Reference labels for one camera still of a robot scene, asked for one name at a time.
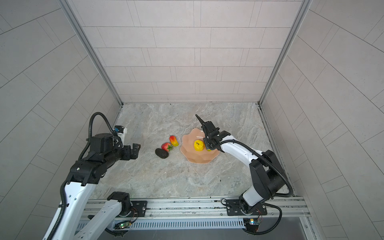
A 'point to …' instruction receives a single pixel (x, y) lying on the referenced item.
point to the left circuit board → (123, 225)
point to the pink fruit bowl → (187, 148)
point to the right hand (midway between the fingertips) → (209, 141)
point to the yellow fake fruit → (198, 145)
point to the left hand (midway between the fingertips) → (135, 143)
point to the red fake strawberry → (166, 146)
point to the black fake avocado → (161, 153)
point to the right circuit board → (252, 224)
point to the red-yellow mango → (173, 140)
